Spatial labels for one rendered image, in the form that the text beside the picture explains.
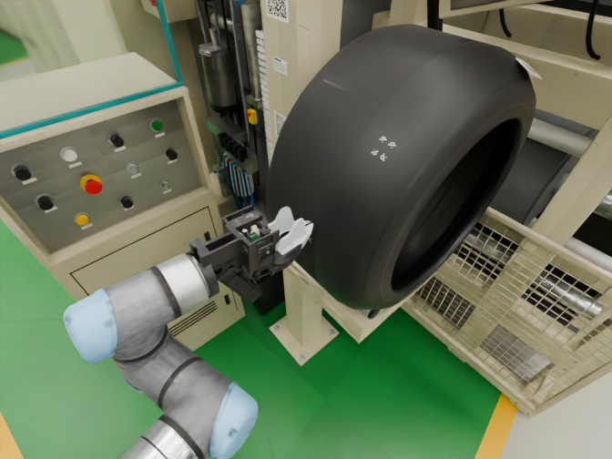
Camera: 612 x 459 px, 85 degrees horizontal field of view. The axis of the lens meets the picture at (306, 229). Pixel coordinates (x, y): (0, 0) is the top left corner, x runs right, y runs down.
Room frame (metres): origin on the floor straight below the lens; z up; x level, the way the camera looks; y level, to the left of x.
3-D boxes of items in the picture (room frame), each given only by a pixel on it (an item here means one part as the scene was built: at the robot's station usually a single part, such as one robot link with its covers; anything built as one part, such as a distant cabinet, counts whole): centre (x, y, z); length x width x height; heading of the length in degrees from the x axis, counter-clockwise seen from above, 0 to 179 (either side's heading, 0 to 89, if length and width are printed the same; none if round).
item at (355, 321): (0.58, -0.06, 0.84); 0.36 x 0.09 x 0.06; 40
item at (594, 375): (0.71, -0.57, 0.65); 0.90 x 0.02 x 0.70; 40
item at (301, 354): (0.85, 0.01, 0.01); 0.27 x 0.27 x 0.02; 40
